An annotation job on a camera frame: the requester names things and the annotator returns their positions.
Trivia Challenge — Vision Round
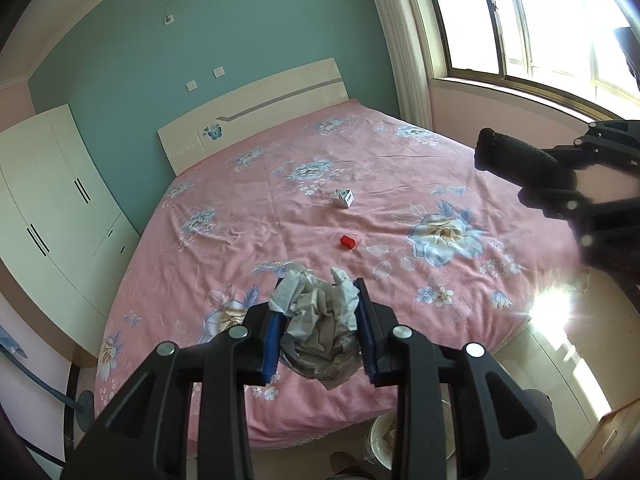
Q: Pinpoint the light wooden furniture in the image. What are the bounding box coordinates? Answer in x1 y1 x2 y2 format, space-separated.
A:
575 399 640 480

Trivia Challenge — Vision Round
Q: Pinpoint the window with metal frame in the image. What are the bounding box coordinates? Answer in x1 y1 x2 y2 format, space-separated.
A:
400 0 640 126

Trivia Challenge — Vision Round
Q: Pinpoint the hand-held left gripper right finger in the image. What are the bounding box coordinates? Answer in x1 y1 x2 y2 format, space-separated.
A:
352 277 583 480

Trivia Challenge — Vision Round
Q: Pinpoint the black foam cylinder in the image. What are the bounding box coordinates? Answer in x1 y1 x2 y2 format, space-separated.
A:
474 127 576 188

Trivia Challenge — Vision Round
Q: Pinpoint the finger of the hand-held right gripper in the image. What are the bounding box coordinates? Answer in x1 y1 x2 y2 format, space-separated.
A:
550 120 640 171
519 185 640 271

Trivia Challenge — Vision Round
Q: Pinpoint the white wardrobe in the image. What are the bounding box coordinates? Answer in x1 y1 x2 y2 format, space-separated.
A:
0 104 142 356

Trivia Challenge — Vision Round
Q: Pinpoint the brown slipper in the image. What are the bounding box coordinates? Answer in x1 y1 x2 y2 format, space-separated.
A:
330 451 369 480

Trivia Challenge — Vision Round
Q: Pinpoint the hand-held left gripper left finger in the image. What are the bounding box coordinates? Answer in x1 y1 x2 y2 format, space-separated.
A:
62 304 288 480

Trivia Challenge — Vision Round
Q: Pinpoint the blue tube stand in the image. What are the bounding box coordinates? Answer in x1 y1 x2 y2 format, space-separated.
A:
0 325 95 433

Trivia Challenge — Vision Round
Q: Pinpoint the white paper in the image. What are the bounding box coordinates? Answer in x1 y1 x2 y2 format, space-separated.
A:
269 266 363 391

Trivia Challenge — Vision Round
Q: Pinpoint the pink floral bedsheet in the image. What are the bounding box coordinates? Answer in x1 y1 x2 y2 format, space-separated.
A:
92 97 583 450

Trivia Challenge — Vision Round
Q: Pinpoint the bed with white headboard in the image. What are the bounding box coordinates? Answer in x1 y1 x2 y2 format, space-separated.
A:
92 57 583 451

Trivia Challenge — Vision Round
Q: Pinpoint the cream bin with plastic liner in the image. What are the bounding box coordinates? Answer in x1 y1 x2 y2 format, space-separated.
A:
369 412 456 480

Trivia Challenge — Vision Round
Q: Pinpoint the cream curtain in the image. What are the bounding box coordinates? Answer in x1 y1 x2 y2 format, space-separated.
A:
360 0 433 128

